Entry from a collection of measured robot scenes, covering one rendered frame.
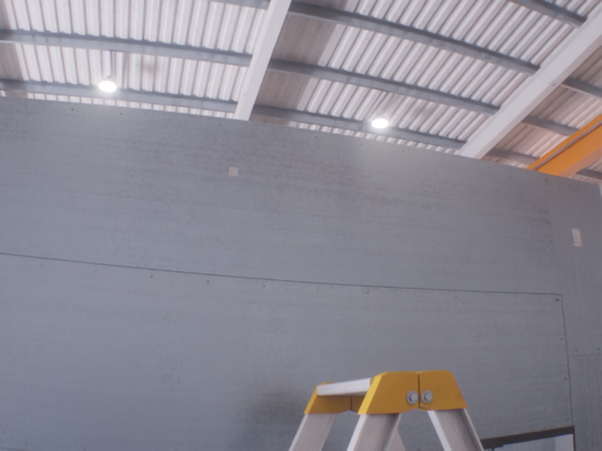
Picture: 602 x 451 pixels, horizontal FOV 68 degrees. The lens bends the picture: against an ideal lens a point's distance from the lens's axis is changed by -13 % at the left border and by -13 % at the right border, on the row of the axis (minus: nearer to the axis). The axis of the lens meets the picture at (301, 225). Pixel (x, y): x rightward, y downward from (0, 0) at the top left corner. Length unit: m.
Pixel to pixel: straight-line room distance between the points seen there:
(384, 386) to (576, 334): 1.40
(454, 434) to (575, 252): 1.44
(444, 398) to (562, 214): 1.49
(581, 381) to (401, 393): 1.36
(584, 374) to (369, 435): 1.42
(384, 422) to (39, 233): 1.13
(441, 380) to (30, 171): 1.33
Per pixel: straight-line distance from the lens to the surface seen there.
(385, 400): 0.90
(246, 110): 9.19
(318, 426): 1.19
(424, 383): 0.93
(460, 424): 1.01
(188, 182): 1.64
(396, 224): 1.78
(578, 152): 10.50
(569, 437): 2.14
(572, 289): 2.22
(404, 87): 9.80
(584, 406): 2.19
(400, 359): 1.68
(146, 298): 1.52
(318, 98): 9.98
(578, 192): 2.46
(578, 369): 2.17
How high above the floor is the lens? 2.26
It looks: 21 degrees up
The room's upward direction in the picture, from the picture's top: straight up
